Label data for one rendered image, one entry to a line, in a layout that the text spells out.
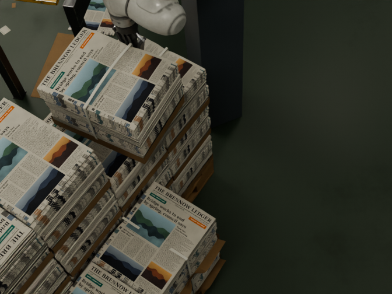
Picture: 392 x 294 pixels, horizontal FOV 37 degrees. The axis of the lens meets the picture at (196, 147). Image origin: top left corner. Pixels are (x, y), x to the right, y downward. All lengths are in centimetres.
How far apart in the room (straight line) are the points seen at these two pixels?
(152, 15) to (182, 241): 83
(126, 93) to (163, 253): 59
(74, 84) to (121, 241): 59
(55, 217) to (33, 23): 205
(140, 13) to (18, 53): 187
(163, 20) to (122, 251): 86
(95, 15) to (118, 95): 175
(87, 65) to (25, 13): 179
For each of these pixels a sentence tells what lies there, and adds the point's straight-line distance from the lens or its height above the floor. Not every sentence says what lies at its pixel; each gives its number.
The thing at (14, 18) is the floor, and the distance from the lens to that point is 373.
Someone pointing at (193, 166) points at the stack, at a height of 30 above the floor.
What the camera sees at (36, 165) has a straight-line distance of 180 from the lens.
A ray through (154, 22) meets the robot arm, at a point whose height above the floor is 130.
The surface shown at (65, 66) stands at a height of 106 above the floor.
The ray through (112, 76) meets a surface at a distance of 193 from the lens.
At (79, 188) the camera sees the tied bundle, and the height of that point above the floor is 100.
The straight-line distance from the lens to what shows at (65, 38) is 353.
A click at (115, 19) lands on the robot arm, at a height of 120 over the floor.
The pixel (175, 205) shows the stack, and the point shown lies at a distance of 217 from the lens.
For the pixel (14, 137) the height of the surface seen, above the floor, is 107.
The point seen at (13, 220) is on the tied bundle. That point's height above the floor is 106.
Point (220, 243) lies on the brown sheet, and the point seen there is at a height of 39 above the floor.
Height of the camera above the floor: 256
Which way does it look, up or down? 60 degrees down
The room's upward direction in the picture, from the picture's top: 7 degrees counter-clockwise
